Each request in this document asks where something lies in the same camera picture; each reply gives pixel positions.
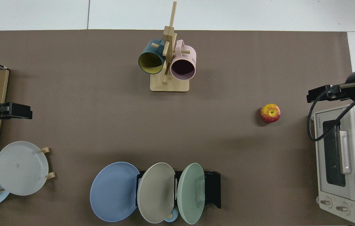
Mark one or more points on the wooden cup stand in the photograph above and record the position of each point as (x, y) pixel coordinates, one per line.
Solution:
(169, 86)

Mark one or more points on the grey plate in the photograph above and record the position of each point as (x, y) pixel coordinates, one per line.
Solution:
(20, 168)

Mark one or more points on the green plate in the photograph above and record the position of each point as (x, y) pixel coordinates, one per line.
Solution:
(190, 191)

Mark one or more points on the pale toaster oven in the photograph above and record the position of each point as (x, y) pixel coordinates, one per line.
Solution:
(354, 188)

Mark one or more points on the brown table cloth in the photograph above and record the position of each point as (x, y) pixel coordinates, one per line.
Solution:
(102, 110)

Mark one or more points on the wooden plate rack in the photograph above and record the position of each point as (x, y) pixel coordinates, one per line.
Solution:
(51, 175)

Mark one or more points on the black dish rack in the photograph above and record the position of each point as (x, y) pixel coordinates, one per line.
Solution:
(213, 188)

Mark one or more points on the dark teal cup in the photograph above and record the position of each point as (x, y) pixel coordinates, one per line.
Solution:
(147, 49)

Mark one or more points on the red yellow apple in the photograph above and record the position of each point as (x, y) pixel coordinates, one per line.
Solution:
(270, 113)

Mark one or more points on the pink cup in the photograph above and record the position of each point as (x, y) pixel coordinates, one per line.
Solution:
(187, 55)

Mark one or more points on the beige plate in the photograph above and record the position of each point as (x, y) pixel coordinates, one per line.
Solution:
(155, 191)

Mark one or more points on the small blue round thing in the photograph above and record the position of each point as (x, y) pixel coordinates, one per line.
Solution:
(173, 216)

